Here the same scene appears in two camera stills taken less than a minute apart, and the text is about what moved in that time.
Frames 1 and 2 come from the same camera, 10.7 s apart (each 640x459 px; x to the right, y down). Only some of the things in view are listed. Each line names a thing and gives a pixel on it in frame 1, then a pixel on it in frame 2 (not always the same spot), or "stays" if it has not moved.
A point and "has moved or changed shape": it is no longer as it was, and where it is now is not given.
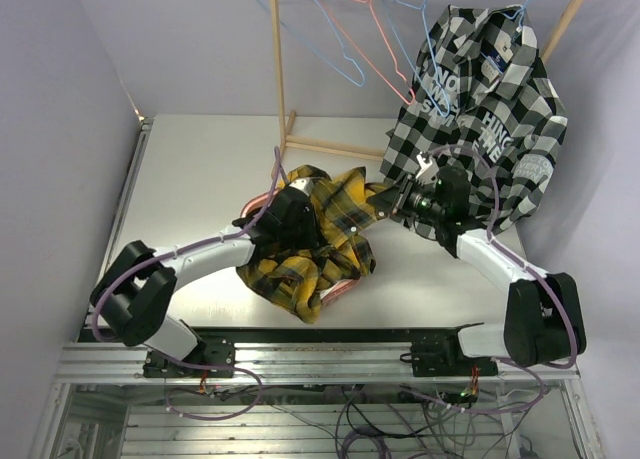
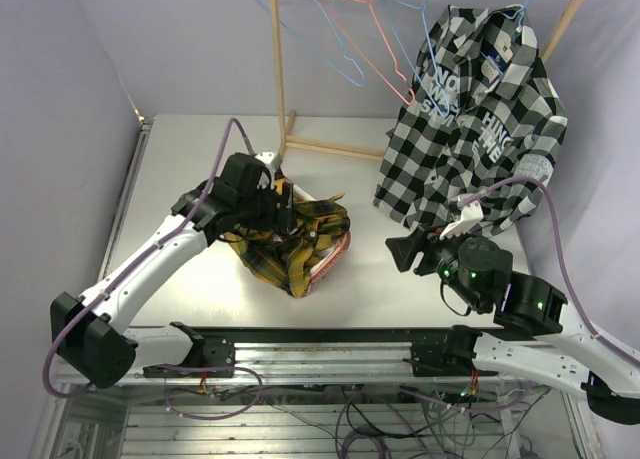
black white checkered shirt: (479, 99) stays
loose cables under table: (378, 422) stays
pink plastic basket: (251, 203) -> (338, 252)
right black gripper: (384, 199) -> (405, 248)
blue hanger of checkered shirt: (522, 10) stays
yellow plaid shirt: (299, 277) has moved or changed shape
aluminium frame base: (264, 303) stays
